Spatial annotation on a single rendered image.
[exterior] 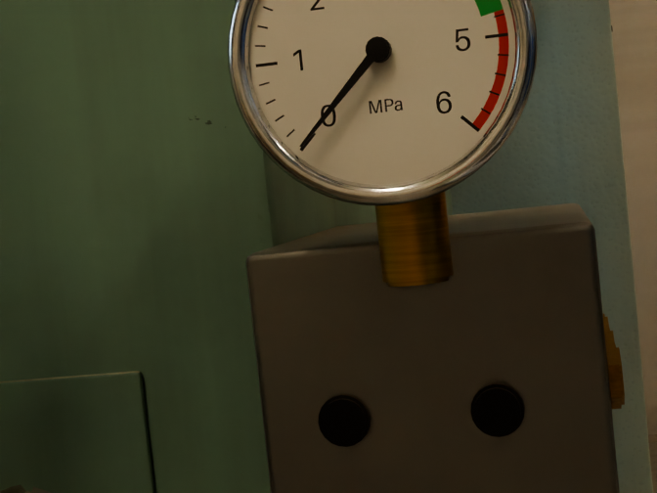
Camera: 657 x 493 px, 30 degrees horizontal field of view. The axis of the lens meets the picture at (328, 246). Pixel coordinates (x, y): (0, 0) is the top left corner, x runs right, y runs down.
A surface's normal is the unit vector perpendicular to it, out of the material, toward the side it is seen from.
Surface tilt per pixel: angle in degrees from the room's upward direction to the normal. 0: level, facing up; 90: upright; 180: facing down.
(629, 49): 90
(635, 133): 90
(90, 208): 90
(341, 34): 90
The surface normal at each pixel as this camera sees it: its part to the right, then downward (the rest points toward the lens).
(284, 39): -0.18, 0.07
